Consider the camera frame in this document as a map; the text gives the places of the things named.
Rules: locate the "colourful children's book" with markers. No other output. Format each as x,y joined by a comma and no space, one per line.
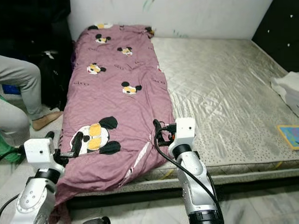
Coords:
289,136

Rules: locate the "small blue object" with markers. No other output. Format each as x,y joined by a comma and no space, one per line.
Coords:
13,89

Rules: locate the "black bag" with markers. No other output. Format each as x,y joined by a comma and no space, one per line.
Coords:
53,79

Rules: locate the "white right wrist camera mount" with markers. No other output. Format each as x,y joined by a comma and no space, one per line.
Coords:
184,133

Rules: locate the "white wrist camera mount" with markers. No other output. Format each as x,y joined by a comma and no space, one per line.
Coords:
41,153
184,133

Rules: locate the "grey quilted mattress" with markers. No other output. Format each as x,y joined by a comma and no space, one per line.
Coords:
219,93

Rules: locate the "pink Mickey print blanket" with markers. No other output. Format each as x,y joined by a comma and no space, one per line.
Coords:
117,107

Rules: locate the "silver robot left leg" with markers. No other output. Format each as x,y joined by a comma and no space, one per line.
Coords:
97,220

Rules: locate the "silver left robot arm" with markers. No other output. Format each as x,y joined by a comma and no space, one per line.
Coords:
35,198

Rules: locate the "dark tufted headboard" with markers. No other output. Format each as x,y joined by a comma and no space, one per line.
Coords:
280,32

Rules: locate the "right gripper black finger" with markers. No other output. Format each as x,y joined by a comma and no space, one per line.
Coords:
157,129

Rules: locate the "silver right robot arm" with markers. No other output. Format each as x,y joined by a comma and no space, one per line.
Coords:
196,184

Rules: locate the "white pillow with tree print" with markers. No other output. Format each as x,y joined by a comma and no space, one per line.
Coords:
287,91

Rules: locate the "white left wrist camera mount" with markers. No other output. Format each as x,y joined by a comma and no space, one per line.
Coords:
41,153

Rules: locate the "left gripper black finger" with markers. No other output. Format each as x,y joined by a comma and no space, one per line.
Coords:
49,135
76,143

